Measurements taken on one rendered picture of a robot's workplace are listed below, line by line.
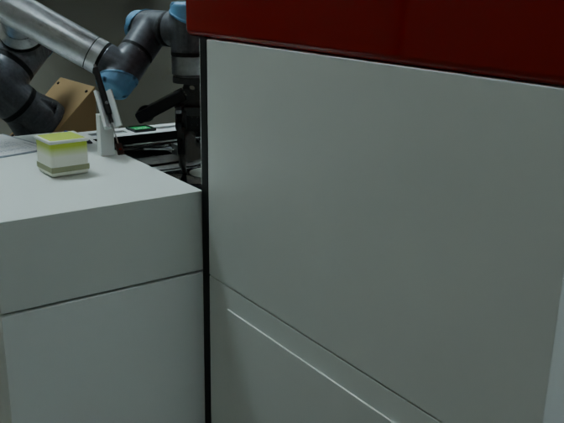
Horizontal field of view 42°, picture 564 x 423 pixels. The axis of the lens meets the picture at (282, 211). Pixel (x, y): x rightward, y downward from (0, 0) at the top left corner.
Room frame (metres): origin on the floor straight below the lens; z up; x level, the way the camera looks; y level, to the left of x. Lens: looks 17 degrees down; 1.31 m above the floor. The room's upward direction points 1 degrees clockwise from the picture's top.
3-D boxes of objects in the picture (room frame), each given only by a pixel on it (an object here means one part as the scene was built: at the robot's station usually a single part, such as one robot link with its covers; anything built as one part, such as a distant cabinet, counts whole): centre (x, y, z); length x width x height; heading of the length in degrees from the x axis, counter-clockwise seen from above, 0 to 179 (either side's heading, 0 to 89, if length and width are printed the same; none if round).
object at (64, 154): (1.33, 0.41, 1.00); 0.07 x 0.07 x 0.07; 39
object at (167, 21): (1.61, 0.21, 1.21); 0.09 x 0.08 x 0.11; 57
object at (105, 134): (1.47, 0.35, 1.03); 0.06 x 0.04 x 0.13; 35
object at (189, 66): (1.61, 0.20, 1.13); 0.08 x 0.08 x 0.05
